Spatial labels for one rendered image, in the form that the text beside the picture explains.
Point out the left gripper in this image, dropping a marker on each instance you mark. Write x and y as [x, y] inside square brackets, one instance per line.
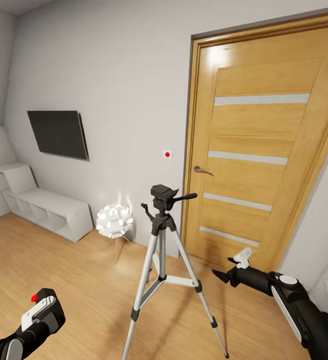
[44, 328]

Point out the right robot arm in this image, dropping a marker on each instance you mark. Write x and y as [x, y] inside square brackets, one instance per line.
[308, 323]

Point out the door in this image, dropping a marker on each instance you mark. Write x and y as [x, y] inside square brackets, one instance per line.
[257, 138]

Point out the digital camera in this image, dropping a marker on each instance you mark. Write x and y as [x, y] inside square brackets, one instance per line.
[44, 293]

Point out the electric switch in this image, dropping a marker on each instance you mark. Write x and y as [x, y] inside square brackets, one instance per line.
[168, 154]

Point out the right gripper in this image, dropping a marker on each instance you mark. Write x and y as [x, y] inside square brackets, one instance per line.
[237, 275]

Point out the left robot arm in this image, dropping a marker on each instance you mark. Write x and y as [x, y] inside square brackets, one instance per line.
[35, 332]

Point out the camera tripod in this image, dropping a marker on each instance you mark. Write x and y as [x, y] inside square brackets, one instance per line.
[164, 200]

